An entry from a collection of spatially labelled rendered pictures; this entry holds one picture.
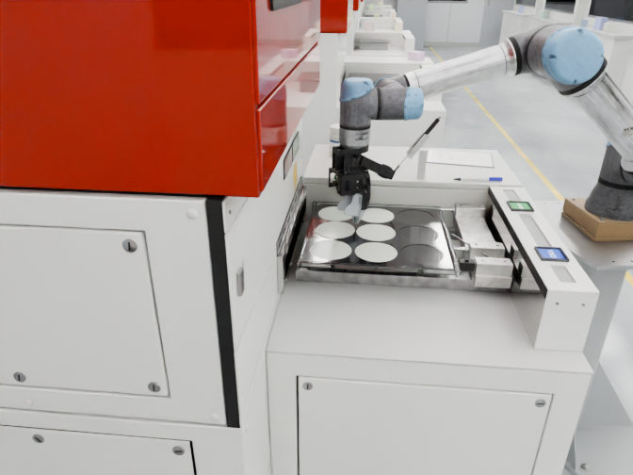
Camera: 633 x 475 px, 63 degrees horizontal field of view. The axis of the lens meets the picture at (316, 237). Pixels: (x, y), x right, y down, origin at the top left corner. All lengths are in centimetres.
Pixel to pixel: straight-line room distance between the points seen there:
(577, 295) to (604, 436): 121
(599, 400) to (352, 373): 127
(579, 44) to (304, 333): 86
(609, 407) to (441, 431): 114
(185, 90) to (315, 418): 75
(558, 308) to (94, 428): 86
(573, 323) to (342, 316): 46
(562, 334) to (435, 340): 24
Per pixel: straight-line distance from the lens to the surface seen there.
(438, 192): 153
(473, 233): 143
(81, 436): 104
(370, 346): 107
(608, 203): 168
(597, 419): 224
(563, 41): 132
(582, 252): 158
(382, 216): 143
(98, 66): 70
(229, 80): 64
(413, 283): 126
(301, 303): 119
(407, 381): 108
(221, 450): 96
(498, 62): 143
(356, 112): 123
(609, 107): 142
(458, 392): 111
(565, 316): 111
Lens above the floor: 148
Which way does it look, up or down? 26 degrees down
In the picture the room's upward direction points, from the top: straight up
